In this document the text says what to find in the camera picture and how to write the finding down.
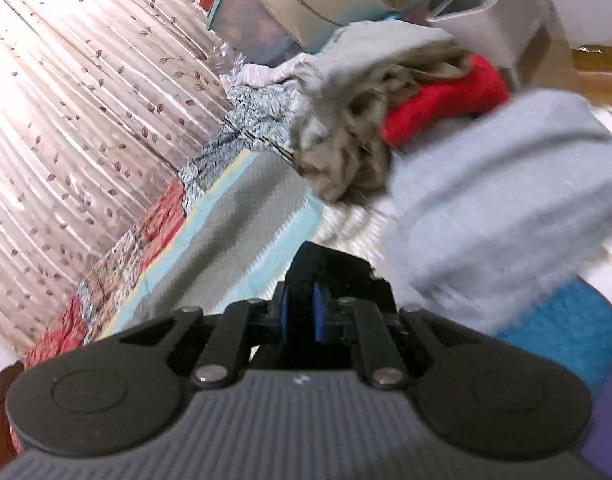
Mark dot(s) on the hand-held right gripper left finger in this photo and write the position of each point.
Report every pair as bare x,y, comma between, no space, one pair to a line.
284,310

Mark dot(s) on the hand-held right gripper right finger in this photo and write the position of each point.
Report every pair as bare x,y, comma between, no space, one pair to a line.
319,310

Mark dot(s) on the black pants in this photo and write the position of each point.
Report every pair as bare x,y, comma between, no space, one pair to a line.
331,265

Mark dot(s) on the printed patterned blanket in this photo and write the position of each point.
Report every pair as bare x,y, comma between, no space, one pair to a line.
225,240

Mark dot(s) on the olive khaki cloth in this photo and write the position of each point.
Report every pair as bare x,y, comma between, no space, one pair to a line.
346,160

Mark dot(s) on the floral patchwork quilt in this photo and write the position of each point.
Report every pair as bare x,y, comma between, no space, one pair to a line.
155,215

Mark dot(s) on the light grey garment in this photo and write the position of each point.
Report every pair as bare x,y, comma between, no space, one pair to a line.
486,200

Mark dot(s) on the red cloth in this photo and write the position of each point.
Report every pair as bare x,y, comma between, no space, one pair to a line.
436,110

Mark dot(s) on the white cloth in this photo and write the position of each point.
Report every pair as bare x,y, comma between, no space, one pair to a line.
266,72

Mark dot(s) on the grey cloth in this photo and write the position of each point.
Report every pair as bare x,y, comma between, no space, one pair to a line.
366,55

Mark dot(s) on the beige floral curtain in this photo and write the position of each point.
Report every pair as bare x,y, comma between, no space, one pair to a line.
85,110

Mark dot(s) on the clear teal-trimmed storage bag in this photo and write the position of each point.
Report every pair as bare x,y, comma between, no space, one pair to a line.
256,25

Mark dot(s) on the purple cloth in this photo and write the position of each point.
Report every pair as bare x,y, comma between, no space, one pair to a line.
608,440

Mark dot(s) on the white plastic bin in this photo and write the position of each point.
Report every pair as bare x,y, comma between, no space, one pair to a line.
496,30

